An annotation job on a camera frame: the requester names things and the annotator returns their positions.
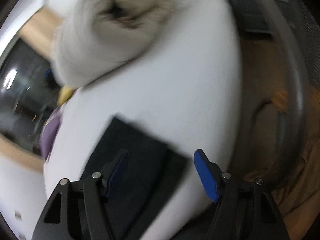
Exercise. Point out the beige rolled duvet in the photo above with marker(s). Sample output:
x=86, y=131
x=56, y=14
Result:
x=98, y=36

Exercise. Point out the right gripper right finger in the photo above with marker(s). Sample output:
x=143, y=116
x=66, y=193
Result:
x=209, y=174

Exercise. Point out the brown wooden chair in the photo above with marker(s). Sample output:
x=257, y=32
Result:
x=262, y=129

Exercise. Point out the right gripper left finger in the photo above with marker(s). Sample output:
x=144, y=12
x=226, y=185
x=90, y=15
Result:
x=113, y=173

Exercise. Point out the white bed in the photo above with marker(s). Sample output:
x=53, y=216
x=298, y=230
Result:
x=185, y=90

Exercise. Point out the black pants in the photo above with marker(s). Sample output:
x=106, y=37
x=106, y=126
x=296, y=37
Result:
x=152, y=174

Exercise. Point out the yellow cushion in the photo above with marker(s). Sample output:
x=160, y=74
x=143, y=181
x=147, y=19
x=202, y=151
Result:
x=65, y=93

